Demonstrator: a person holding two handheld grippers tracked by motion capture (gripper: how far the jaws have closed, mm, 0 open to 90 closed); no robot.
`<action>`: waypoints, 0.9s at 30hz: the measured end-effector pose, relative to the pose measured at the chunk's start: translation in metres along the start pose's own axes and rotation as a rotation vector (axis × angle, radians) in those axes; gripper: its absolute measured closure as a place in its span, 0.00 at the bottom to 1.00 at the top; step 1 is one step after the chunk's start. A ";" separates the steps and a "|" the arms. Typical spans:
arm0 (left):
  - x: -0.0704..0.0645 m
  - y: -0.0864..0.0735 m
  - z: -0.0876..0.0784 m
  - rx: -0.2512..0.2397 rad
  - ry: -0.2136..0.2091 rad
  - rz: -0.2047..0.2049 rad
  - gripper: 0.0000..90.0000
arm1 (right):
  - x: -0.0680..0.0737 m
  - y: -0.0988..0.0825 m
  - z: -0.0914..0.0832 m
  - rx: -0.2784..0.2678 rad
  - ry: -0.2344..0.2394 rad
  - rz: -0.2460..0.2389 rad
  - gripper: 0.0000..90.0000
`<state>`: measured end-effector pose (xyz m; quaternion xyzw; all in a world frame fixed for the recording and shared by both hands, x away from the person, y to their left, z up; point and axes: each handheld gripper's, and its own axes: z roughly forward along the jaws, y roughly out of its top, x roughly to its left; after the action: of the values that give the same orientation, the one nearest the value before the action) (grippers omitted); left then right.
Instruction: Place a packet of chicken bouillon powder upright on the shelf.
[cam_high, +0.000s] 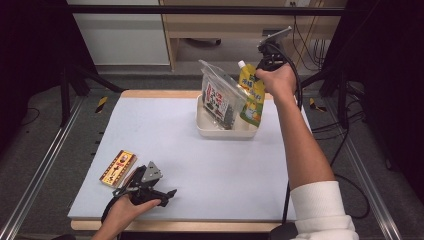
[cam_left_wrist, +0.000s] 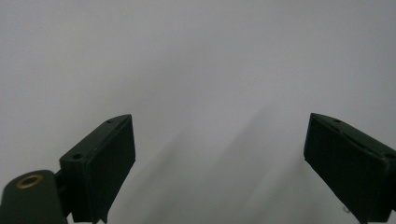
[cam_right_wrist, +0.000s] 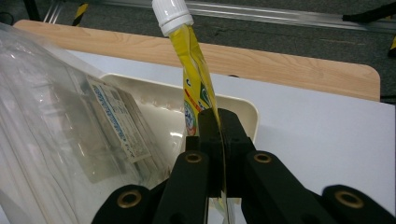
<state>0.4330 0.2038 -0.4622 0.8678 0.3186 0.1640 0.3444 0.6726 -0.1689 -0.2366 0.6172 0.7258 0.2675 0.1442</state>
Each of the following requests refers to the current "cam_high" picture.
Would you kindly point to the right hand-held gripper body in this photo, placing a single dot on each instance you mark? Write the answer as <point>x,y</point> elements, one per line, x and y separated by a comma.
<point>273,55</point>

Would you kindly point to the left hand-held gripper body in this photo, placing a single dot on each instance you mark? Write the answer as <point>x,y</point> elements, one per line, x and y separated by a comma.
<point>145,186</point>

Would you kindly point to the yellow brown snack box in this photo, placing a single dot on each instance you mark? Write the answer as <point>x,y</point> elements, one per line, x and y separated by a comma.
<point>118,168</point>

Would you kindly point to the yellow green spout pouch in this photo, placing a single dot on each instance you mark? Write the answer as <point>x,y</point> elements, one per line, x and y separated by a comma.
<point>254,100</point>

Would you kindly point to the clear bag of dried seaweed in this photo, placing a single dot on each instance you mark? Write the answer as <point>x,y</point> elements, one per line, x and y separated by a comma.
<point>220,100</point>

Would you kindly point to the white plastic container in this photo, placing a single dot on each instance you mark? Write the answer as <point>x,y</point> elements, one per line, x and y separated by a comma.
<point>213,132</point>

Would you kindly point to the person's right hand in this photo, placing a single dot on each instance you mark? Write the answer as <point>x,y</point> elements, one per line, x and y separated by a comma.
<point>280,81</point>

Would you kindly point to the person's left hand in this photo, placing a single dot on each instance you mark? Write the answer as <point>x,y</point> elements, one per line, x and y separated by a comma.
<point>128,211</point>

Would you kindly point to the wooden table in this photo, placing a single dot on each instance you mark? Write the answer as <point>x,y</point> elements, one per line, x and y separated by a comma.
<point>166,226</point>

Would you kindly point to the grey table mat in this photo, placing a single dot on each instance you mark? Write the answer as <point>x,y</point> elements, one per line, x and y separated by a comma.
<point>200,166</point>

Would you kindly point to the light wooden desk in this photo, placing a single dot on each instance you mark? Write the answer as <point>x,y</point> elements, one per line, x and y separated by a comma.
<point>216,25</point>

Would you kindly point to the yellow black tape marker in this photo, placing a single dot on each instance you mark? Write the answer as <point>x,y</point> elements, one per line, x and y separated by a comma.
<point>101,104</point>
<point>315,105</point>

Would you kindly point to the black metal stand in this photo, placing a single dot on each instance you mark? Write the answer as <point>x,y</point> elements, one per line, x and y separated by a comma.
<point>66,96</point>
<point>340,93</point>

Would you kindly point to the white cabinet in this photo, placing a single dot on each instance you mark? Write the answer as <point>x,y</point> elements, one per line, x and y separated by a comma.
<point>123,40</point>

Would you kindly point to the white sleeve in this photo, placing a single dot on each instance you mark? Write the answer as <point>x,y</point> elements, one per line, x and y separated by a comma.
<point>320,213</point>

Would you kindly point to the aluminium rail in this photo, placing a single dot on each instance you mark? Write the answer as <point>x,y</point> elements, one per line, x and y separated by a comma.
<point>366,186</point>
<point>36,166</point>

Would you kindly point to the black horizontal frame bar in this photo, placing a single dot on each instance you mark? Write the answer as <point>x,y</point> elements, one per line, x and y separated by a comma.
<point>166,10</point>

